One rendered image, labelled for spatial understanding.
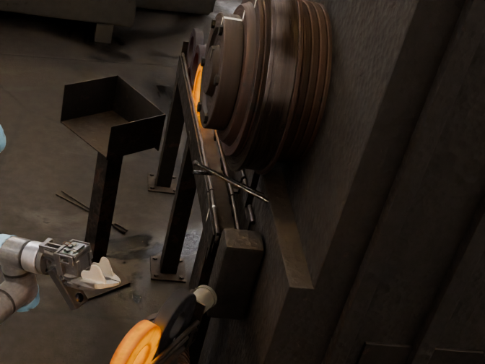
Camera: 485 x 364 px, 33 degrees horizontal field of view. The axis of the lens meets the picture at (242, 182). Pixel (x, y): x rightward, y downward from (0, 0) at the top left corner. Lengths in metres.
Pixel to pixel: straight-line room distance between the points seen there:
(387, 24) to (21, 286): 1.08
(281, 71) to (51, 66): 2.58
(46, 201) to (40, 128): 0.54
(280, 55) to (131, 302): 1.37
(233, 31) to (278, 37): 0.13
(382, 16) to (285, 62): 0.29
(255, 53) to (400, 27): 0.44
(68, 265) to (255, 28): 0.69
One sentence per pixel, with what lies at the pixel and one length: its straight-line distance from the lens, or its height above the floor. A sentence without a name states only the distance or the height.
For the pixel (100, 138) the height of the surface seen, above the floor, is 0.60.
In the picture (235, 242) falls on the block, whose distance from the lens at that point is 1.97.
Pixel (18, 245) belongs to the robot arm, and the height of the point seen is 0.68.
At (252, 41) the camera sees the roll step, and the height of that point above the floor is 1.25.
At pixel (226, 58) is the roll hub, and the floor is 1.20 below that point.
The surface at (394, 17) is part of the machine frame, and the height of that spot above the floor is 1.48.
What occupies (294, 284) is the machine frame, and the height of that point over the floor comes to 0.87.
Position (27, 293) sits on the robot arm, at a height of 0.56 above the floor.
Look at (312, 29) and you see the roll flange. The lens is 1.90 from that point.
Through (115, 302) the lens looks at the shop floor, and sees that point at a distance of 2.92.
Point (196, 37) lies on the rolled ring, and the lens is 3.12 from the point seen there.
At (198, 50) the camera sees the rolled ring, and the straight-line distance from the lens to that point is 2.97.
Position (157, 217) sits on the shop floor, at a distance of 3.33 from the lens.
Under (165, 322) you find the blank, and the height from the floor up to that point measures 0.75.
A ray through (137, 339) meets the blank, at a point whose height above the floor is 0.80.
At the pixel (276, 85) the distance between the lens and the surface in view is 1.80.
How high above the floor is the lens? 2.00
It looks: 33 degrees down
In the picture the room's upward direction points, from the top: 15 degrees clockwise
